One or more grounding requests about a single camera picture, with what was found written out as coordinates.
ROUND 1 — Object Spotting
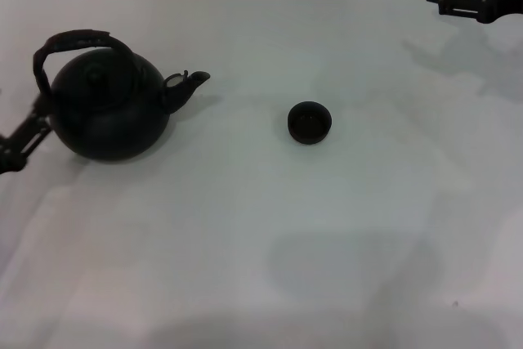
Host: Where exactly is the small dark teacup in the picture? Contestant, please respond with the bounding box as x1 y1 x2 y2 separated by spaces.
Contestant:
287 101 333 146

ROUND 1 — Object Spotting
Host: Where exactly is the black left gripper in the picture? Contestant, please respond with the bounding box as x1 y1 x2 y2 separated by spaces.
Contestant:
0 93 53 175

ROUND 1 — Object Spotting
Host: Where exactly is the black round teapot with handle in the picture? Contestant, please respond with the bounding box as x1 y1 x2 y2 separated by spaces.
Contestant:
33 28 212 163

